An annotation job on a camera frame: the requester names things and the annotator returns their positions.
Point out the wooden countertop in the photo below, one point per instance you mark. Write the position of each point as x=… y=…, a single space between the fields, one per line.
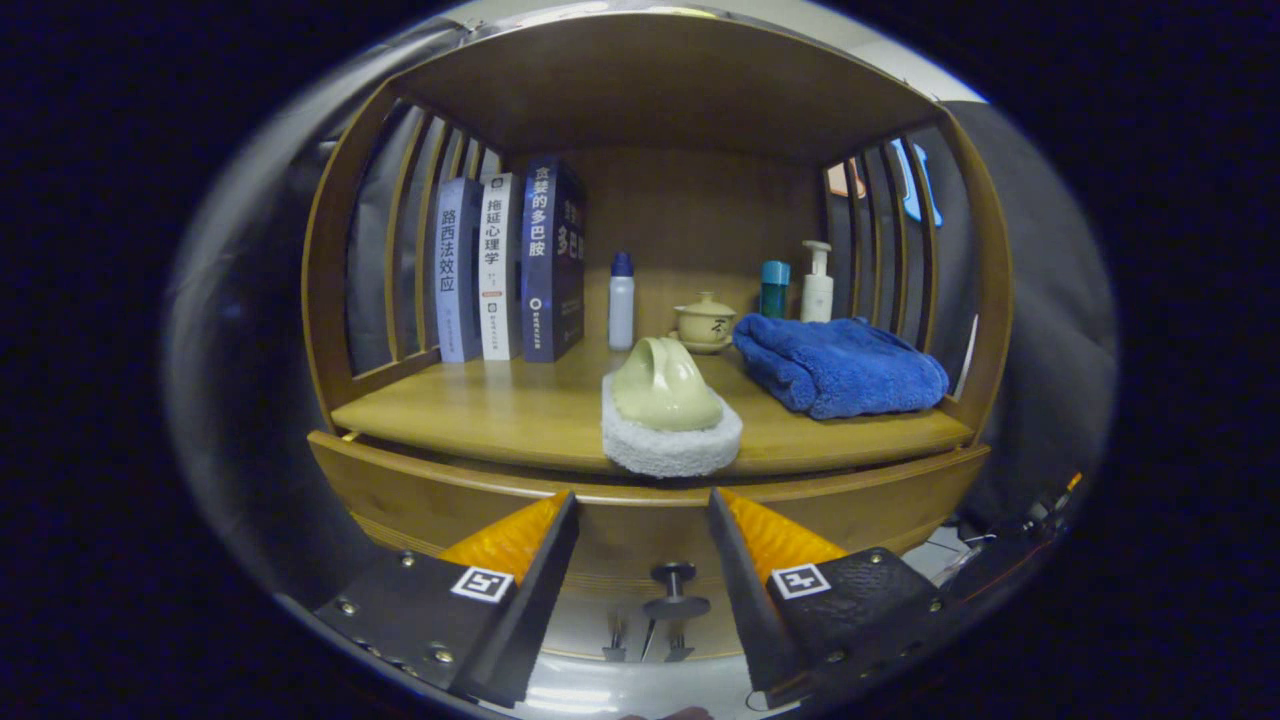
x=500 y=410

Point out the wooden cabinet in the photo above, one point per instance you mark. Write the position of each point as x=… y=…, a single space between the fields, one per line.
x=680 y=90

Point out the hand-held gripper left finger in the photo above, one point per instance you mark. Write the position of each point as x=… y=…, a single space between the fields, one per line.
x=535 y=610

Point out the dark blue book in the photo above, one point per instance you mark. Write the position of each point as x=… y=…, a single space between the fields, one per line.
x=545 y=265

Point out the wooden cabinet door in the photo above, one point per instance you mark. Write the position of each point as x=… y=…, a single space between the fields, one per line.
x=590 y=625
x=722 y=635

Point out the teal bottle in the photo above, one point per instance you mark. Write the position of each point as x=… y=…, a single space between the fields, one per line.
x=774 y=295

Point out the blue towel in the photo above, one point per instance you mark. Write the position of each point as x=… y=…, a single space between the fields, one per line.
x=840 y=370

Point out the light blue book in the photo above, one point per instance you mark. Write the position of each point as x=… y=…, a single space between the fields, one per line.
x=455 y=275

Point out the white bottle blue cap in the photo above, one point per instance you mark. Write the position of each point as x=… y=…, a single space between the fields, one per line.
x=621 y=310

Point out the white pump bottle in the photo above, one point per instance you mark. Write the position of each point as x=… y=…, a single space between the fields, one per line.
x=817 y=290

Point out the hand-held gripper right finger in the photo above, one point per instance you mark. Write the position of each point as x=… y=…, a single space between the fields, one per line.
x=752 y=610

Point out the beige lidded tea cup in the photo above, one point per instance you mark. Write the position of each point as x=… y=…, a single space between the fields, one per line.
x=704 y=325

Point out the white book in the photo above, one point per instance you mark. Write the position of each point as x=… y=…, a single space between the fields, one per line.
x=497 y=270

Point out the black orange tool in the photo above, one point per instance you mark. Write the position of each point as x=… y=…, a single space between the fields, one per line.
x=1040 y=505

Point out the wooden drawer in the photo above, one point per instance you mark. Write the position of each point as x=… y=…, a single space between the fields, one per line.
x=640 y=530

